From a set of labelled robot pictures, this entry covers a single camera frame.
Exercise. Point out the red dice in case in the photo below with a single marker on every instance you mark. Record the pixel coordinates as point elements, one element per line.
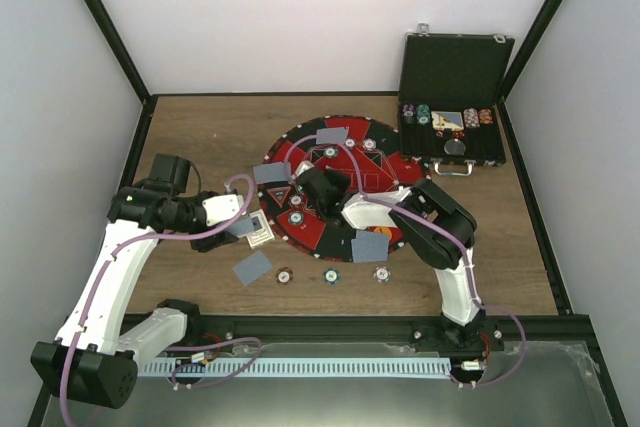
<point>450,134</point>

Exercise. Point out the black poker chip case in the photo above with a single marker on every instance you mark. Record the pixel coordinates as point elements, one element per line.
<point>452,72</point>

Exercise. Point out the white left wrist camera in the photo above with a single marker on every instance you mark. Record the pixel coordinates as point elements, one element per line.
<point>221,208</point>

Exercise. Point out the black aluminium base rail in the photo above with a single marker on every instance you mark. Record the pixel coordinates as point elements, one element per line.
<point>427,331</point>

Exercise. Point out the blue white chip stack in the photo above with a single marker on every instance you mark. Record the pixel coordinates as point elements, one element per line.
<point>382,274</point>

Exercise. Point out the triangular all in token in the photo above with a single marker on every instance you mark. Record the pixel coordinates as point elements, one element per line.
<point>280,194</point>

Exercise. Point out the orange chip stack in case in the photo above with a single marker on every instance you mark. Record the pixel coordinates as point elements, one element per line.
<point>486,116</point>

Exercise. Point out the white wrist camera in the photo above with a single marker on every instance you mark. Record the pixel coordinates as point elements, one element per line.
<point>221,208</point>
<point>304,170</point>

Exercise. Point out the light blue slotted cable duct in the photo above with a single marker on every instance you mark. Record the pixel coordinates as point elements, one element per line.
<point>414,367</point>

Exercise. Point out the white chip stack in case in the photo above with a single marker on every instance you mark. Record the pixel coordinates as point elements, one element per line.
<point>471,118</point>

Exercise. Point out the teal chip stack in case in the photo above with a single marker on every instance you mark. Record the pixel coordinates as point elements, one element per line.
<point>423,114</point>

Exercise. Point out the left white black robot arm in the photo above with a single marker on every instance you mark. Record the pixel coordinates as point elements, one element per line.
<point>92,359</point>

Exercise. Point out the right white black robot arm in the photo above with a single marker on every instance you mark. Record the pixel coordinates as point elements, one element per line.
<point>439,230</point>

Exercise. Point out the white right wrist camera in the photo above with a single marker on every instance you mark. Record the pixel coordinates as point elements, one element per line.
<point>304,170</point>

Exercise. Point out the teal chip stack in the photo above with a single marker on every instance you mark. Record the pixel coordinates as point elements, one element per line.
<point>423,114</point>
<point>331,276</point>

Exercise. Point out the purple chip stack in case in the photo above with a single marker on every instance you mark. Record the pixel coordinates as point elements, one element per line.
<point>409,113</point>

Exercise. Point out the playing card deck with box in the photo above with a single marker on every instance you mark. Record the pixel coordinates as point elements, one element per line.
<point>244,226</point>

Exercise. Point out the white playing card box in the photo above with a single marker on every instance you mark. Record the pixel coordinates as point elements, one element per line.
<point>262,232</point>

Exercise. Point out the orange big blind button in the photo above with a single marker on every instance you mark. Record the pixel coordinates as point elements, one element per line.
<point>384,230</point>

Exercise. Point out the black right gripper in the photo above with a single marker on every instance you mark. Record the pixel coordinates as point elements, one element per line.
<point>344,182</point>

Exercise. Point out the red brown chip stack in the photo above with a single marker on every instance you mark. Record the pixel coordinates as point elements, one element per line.
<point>284,276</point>

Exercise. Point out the card deck in case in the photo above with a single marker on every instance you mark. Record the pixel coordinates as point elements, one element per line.
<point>446,120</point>

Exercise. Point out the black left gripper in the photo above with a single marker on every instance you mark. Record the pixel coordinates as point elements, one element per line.
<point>208,243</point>

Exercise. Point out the dealt card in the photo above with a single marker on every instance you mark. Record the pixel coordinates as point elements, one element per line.
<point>332,135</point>
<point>252,268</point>
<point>369,247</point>
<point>272,172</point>

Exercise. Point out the round red black poker mat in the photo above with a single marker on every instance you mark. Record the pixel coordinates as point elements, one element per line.
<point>381,170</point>

